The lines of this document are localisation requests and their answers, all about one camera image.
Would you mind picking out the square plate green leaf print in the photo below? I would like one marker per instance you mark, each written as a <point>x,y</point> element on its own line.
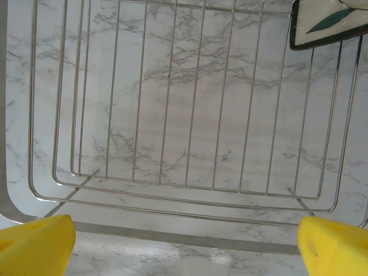
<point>316,26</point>

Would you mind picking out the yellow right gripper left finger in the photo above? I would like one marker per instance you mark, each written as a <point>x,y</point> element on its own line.
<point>31,250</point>

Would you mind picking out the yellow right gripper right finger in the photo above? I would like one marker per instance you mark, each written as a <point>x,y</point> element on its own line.
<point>336,253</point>

